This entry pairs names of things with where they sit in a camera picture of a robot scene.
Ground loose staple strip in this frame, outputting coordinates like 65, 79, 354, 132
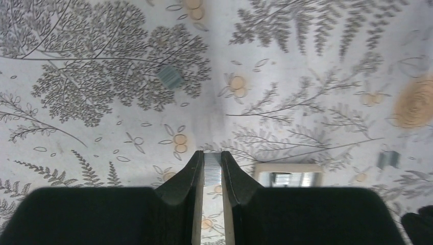
157, 65, 184, 90

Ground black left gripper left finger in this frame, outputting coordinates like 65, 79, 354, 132
155, 151, 204, 244

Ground staple strip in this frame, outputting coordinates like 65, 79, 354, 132
204, 152, 222, 186
157, 65, 184, 90

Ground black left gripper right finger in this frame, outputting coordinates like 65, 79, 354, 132
221, 151, 261, 244

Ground small staple piece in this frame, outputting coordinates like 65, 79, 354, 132
376, 151, 401, 170

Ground floral tablecloth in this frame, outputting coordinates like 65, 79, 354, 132
1, 1, 432, 244

